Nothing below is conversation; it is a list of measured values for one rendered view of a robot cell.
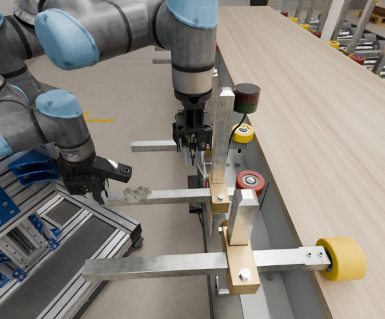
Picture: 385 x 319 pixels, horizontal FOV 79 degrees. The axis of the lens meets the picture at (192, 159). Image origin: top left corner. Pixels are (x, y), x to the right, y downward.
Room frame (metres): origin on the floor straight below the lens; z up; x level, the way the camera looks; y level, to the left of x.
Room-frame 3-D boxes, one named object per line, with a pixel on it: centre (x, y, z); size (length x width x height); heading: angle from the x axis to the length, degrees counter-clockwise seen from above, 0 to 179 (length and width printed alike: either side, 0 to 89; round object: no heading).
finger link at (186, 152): (0.41, 0.01, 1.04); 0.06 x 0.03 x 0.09; 3
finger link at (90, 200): (0.42, 0.28, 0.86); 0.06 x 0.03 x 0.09; 93
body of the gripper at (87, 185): (0.43, 0.28, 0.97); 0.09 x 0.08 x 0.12; 93
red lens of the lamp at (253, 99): (0.50, -0.12, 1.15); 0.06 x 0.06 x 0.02
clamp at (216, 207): (0.47, -0.08, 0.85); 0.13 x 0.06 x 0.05; 3
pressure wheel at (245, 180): (0.46, -0.17, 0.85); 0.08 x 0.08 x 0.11
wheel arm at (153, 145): (0.70, 0.01, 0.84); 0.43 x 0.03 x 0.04; 93
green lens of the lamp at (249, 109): (0.50, -0.12, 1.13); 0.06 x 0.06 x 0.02
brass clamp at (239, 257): (0.22, -0.09, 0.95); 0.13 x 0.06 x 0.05; 3
